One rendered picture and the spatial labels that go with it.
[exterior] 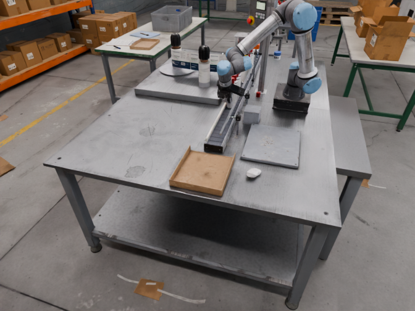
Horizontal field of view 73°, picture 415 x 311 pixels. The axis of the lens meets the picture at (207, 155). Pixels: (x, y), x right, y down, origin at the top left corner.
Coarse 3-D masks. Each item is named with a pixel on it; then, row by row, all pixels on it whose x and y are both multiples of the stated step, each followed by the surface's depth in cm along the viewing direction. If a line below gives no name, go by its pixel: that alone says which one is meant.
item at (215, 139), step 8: (256, 64) 254; (248, 80) 225; (240, 96) 202; (224, 112) 183; (232, 112) 183; (224, 120) 175; (216, 128) 167; (216, 136) 160; (224, 136) 160; (216, 144) 154
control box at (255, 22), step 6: (252, 0) 189; (264, 0) 182; (276, 0) 184; (252, 6) 191; (276, 6) 187; (252, 12) 193; (264, 12) 185; (252, 18) 195; (252, 24) 197; (258, 24) 193
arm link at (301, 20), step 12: (300, 0) 145; (288, 12) 146; (300, 12) 139; (312, 12) 140; (300, 24) 142; (312, 24) 143; (300, 36) 150; (300, 48) 155; (312, 48) 157; (300, 60) 161; (312, 60) 161; (300, 72) 168; (312, 72) 165; (300, 84) 172; (312, 84) 168
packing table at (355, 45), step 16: (352, 32) 379; (336, 48) 480; (352, 48) 323; (368, 64) 295; (384, 64) 286; (400, 64) 282; (352, 80) 308; (368, 96) 355; (368, 112) 324; (384, 112) 321; (400, 128) 323
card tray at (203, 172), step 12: (192, 156) 153; (204, 156) 153; (216, 156) 153; (180, 168) 145; (192, 168) 145; (204, 168) 145; (216, 168) 145; (228, 168) 145; (180, 180) 138; (192, 180) 138; (204, 180) 138; (216, 180) 138; (204, 192) 131; (216, 192) 129
